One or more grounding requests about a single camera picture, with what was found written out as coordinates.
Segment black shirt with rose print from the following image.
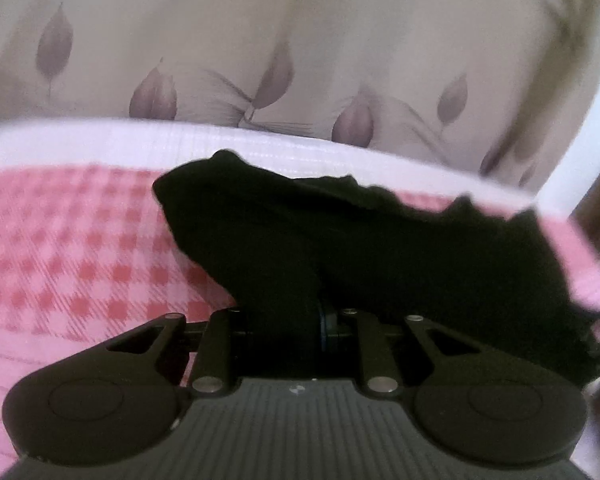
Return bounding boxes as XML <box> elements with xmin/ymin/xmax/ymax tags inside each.
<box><xmin>151</xmin><ymin>149</ymin><xmax>600</xmax><ymax>386</ymax></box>

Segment pink checkered blanket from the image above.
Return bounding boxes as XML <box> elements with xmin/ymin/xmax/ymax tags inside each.
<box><xmin>0</xmin><ymin>117</ymin><xmax>600</xmax><ymax>480</ymax></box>

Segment cream curtain with leaf print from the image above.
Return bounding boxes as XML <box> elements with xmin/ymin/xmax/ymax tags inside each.
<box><xmin>0</xmin><ymin>0</ymin><xmax>600</xmax><ymax>196</ymax></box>

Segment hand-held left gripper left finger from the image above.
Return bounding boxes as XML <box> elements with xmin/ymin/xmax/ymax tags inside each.
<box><xmin>104</xmin><ymin>309</ymin><xmax>242</xmax><ymax>397</ymax></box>

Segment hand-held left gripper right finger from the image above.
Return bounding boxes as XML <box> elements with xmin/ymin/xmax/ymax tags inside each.
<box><xmin>317</xmin><ymin>299</ymin><xmax>487</xmax><ymax>397</ymax></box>

